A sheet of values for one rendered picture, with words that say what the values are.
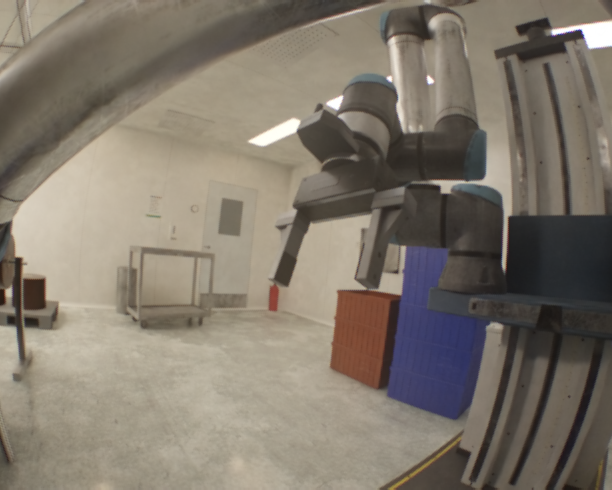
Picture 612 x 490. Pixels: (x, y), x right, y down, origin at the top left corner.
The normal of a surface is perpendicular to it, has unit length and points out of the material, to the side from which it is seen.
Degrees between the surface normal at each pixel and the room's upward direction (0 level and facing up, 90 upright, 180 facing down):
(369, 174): 66
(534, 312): 90
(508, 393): 90
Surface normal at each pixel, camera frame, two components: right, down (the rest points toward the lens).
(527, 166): -0.81, -0.09
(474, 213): -0.52, -0.08
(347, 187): -0.65, -0.48
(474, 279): -0.42, -0.40
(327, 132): -0.29, 0.87
